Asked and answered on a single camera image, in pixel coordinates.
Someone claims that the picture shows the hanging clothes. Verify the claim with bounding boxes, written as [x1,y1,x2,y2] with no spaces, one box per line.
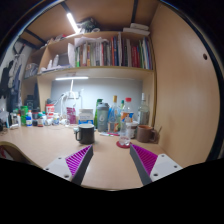
[0,49,24,111]

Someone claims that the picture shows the white light bar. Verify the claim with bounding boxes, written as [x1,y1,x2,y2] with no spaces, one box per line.
[65,12,81,34]
[54,76,90,81]

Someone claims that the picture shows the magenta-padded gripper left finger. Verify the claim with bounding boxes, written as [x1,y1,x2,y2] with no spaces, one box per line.
[43,144,95,186]

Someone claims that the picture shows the black mug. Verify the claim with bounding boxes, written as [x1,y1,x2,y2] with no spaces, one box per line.
[73,123,96,145]

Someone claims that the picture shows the green container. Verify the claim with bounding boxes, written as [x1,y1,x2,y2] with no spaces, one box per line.
[19,105,29,126]

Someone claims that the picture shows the pink package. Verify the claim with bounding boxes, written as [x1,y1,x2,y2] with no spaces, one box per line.
[65,106,78,126]

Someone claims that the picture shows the clear glass white-capped bottle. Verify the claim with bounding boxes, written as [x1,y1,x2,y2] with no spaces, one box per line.
[138,92,151,127]

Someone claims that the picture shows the metal spoon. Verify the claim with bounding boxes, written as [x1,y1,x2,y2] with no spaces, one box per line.
[154,125,164,137]

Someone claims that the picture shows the gold-capped blue-label bottle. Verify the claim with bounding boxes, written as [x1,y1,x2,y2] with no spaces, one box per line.
[108,95,121,133]

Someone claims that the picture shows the grey shaker bottle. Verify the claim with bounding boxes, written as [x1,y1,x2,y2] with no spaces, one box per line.
[93,98,110,133]

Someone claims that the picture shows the red-lidded white jar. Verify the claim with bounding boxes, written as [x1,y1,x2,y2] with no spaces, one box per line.
[45,103,55,118]

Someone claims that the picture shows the white desk lamp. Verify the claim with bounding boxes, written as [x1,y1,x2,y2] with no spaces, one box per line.
[59,79,83,126]

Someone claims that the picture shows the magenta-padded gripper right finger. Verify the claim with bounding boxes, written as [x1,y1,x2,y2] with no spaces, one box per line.
[129,143,184,186]

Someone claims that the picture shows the brown cup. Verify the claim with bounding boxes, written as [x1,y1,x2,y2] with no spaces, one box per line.
[135,124,156,144]

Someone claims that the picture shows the white and blue carton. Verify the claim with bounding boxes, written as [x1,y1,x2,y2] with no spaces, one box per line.
[78,108,95,126]

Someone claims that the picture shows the clear red-capped drink bottle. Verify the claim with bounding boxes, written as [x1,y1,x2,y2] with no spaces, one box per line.
[118,97,134,148]

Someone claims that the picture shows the flat round red coaster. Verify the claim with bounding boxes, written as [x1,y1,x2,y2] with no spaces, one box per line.
[115,139,133,150]

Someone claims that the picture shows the green glass bottle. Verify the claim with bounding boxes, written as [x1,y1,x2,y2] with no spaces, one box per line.
[119,99,126,114]

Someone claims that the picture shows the white-lidded brown spread jar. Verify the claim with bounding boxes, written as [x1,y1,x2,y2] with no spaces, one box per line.
[125,120,139,140]

